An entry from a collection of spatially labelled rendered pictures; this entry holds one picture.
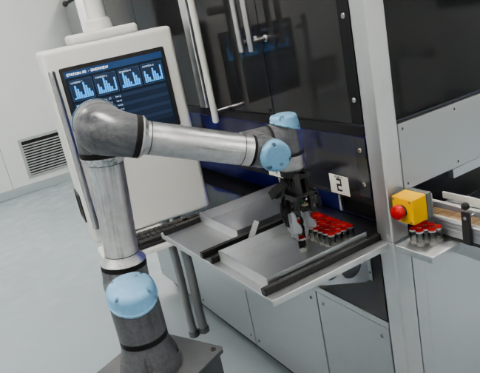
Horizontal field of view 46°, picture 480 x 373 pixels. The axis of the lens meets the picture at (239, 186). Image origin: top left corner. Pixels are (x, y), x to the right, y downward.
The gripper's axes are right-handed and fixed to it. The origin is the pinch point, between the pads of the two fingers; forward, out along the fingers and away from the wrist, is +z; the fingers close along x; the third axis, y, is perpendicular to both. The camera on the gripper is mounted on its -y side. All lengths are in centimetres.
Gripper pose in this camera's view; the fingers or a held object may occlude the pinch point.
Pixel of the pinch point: (299, 234)
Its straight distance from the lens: 163.2
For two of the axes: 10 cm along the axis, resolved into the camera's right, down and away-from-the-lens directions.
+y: 5.1, 1.7, -8.4
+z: 1.9, 9.3, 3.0
